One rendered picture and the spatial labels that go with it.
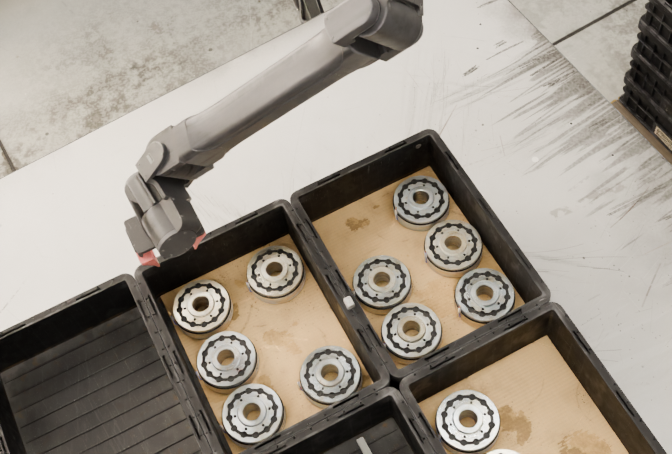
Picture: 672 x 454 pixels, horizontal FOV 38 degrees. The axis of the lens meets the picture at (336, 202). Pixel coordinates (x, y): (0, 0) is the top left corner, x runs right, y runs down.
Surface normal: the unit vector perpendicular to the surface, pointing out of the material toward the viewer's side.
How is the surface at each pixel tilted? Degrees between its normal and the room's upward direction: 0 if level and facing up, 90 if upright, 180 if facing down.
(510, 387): 0
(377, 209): 0
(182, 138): 41
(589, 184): 0
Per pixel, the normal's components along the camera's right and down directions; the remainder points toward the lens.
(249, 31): -0.08, -0.52
